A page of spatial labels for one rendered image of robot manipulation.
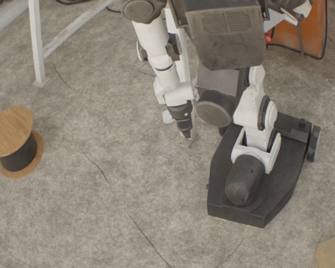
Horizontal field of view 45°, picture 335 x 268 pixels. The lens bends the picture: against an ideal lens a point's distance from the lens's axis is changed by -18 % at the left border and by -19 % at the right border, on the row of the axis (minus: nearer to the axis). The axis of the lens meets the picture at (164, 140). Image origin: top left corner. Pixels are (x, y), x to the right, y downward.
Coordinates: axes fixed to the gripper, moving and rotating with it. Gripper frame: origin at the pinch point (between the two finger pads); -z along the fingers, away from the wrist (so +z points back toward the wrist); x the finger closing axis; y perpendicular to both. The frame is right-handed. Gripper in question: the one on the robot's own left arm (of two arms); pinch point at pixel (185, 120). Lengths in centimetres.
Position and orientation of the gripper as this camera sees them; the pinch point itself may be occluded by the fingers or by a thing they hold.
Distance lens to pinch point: 187.8
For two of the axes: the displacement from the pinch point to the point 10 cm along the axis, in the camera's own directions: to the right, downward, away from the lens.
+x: -0.9, -9.1, 4.1
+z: -1.9, -3.8, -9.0
